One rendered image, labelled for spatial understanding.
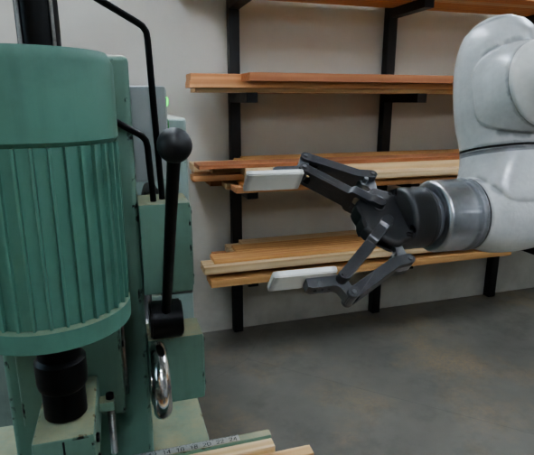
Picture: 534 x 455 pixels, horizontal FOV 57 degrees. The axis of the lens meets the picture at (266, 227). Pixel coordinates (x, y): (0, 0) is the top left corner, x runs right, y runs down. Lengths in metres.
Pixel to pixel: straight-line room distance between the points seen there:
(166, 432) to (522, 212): 0.79
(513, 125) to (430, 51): 2.90
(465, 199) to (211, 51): 2.46
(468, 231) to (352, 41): 2.70
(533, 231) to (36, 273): 0.56
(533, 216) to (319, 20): 2.63
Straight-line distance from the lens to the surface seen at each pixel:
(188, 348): 0.84
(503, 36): 0.68
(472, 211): 0.61
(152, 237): 0.79
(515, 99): 0.63
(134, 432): 0.95
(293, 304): 3.36
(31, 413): 0.81
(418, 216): 0.58
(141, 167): 0.87
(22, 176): 0.52
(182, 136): 0.48
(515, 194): 0.64
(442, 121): 3.60
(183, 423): 1.11
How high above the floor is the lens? 1.45
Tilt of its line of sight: 14 degrees down
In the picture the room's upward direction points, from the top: straight up
